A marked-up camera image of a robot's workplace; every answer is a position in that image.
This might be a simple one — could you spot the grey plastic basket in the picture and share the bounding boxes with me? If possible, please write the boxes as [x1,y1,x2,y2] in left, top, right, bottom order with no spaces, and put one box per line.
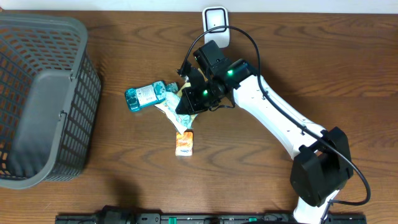
[1,13,102,190]

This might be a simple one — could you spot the black right camera cable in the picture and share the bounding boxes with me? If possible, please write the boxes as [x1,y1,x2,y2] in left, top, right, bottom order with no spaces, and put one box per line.
[177,25,372,207]

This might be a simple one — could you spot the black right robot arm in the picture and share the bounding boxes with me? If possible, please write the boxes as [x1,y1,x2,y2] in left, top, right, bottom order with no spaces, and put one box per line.
[176,41,353,223]

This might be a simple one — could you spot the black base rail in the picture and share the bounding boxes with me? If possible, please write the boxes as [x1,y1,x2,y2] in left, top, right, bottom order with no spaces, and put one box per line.
[55,205,368,224]

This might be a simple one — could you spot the teal wet wipes pack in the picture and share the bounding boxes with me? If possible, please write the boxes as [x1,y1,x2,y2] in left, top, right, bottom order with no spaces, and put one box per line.
[165,91,196,129]

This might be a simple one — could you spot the teal mouthwash bottle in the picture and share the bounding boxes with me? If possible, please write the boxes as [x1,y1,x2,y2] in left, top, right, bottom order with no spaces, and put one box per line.
[124,80,179,112]

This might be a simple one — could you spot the orange snack bag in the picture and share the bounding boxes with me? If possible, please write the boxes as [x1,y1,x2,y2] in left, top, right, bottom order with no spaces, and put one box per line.
[155,78,197,134]

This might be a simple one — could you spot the white barcode scanner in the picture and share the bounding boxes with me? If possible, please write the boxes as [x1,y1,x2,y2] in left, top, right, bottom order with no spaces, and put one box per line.
[202,6,230,48]

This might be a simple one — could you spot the small orange box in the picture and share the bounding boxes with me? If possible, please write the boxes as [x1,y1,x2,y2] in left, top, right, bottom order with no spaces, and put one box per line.
[175,131,193,157]

